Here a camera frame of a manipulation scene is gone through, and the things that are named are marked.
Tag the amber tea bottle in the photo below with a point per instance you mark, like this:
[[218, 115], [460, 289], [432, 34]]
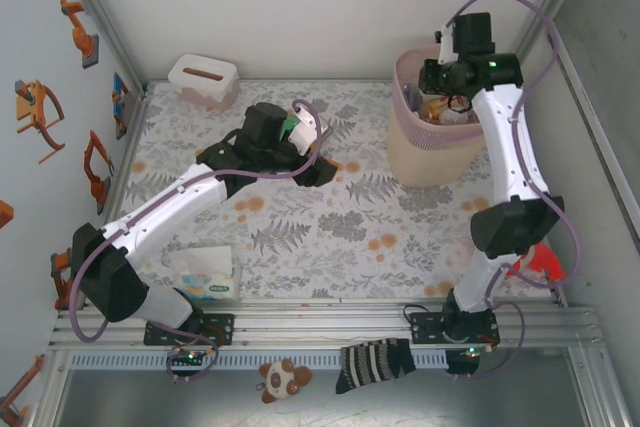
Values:
[[435, 108]]

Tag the green soda bottle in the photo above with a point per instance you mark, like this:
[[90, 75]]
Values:
[[288, 128]]

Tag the pink beige plastic bin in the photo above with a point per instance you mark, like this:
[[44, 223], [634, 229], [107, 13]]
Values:
[[425, 157]]

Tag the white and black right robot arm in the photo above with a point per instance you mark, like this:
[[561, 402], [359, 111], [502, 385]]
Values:
[[510, 147]]

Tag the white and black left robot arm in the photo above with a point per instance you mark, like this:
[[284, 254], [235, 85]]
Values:
[[165, 212]]

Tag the white tissue box brown slot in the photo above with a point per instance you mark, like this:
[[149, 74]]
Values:
[[200, 72]]

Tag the soft tissue pack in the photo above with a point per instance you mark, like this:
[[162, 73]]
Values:
[[217, 272]]

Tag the black striped sock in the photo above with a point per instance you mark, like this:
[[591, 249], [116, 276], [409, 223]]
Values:
[[375, 364]]

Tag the brown white plush toy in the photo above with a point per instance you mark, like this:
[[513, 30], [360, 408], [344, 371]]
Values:
[[285, 379]]

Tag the red toy ball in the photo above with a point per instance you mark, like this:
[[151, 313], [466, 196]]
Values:
[[545, 262]]

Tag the left base circuit board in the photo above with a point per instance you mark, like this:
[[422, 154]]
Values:
[[187, 356]]

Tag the base circuit board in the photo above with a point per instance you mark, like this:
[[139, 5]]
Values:
[[462, 362], [187, 356]]

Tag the right base circuit board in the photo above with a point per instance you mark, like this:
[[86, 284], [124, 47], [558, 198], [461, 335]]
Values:
[[462, 362]]

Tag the aluminium frame rail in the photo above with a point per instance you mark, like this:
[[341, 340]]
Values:
[[325, 327]]

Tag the blue orange wall sticker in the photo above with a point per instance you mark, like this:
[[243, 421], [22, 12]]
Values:
[[119, 92]]

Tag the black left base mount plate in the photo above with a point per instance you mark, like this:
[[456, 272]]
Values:
[[222, 329]]

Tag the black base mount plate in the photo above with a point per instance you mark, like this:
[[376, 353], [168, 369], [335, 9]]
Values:
[[422, 327], [222, 329]]

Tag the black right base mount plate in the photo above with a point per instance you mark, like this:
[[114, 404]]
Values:
[[422, 327]]

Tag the small orange wall sticker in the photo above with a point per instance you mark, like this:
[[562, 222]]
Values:
[[5, 214]]

